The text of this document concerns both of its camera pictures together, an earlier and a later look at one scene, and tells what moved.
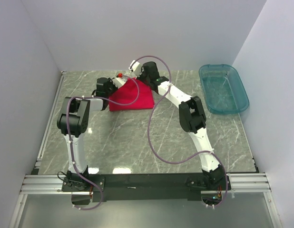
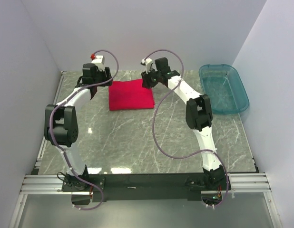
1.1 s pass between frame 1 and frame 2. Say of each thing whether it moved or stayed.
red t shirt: stayed
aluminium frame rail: stayed
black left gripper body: moved
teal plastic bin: stayed
